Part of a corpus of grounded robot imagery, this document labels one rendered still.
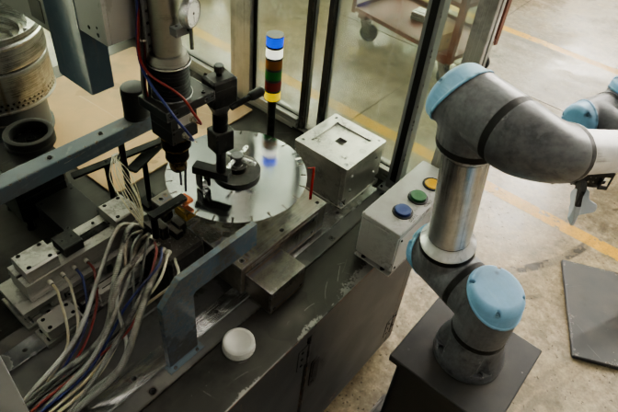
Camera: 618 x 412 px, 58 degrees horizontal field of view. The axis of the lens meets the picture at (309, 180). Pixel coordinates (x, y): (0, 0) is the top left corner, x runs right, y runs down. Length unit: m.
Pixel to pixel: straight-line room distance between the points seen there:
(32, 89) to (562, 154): 1.32
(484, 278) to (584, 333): 1.37
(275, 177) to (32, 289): 0.56
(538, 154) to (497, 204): 2.04
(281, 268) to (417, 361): 0.36
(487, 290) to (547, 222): 1.78
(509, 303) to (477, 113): 0.42
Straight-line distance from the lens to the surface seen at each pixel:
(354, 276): 1.39
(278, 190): 1.28
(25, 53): 1.64
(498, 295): 1.15
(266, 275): 1.27
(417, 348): 1.30
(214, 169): 1.23
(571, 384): 2.36
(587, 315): 2.57
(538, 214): 2.93
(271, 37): 1.43
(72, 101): 1.97
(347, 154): 1.48
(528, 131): 0.85
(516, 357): 1.37
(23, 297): 1.34
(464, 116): 0.89
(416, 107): 1.44
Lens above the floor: 1.81
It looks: 41 degrees down
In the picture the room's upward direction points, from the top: 6 degrees clockwise
